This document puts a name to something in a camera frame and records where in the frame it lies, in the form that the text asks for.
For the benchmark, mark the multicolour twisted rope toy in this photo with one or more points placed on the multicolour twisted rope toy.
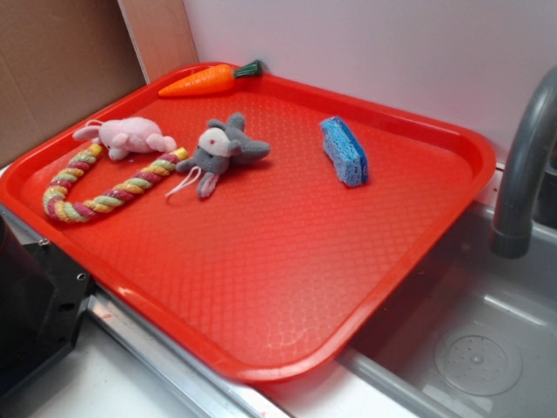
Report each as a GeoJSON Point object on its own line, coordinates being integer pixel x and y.
{"type": "Point", "coordinates": [56, 205]}

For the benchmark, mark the pink plush bunny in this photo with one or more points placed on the pink plush bunny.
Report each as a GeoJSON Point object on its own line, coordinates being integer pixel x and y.
{"type": "Point", "coordinates": [121, 137]}

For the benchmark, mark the brown cardboard panel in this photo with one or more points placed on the brown cardboard panel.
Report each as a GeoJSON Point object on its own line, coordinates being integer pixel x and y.
{"type": "Point", "coordinates": [61, 61]}

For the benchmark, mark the grey plastic sink basin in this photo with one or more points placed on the grey plastic sink basin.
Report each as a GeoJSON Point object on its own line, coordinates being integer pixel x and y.
{"type": "Point", "coordinates": [467, 334]}

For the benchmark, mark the red plastic tray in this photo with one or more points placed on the red plastic tray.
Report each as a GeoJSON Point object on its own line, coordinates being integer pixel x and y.
{"type": "Point", "coordinates": [276, 271]}

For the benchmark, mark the blue sponge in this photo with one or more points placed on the blue sponge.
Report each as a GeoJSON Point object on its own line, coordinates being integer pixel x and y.
{"type": "Point", "coordinates": [346, 153]}

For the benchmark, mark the grey plush mouse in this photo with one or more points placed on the grey plush mouse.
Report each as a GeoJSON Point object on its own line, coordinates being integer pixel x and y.
{"type": "Point", "coordinates": [220, 146]}

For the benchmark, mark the orange plastic toy carrot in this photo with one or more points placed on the orange plastic toy carrot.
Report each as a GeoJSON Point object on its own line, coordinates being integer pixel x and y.
{"type": "Point", "coordinates": [216, 79]}

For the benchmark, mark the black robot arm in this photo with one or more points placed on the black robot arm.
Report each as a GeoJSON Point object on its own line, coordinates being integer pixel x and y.
{"type": "Point", "coordinates": [44, 294]}

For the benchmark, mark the grey sink faucet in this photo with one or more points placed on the grey sink faucet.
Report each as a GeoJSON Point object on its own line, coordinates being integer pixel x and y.
{"type": "Point", "coordinates": [528, 187]}

